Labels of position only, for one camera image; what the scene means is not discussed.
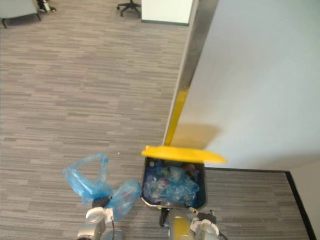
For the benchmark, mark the black baseboard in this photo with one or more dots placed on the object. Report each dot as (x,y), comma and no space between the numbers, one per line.
(297,195)

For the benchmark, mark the black office chair base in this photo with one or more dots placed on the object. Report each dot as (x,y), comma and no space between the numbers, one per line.
(130,6)

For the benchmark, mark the white cabinet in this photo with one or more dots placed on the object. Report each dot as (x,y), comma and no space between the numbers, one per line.
(166,11)

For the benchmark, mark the dark rubbish wrappers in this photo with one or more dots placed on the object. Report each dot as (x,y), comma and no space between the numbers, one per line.
(190,169)

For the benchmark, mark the metal wall corner trim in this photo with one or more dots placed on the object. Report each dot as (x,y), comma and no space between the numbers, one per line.
(190,62)

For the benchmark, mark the crumpled blue bags of rubbish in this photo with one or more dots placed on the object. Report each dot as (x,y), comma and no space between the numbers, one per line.
(170,186)

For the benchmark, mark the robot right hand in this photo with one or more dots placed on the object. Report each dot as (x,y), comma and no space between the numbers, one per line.
(203,215)

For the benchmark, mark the black wheeled device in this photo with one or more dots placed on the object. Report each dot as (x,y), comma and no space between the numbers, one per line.
(46,5)

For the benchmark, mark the grey armchair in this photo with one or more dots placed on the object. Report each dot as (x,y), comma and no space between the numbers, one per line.
(18,8)

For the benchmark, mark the blue plastic rubbish bag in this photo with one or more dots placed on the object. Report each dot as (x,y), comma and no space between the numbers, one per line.
(82,185)

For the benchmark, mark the robot left silver arm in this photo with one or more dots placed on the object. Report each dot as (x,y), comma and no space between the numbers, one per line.
(91,222)

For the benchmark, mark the robot right silver arm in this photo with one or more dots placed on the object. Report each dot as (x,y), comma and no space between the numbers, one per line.
(205,228)

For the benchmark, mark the large trash can yellow lid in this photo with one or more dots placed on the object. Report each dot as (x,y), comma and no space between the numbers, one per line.
(202,182)

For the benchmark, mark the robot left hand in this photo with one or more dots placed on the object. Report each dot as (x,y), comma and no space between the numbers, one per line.
(101,202)

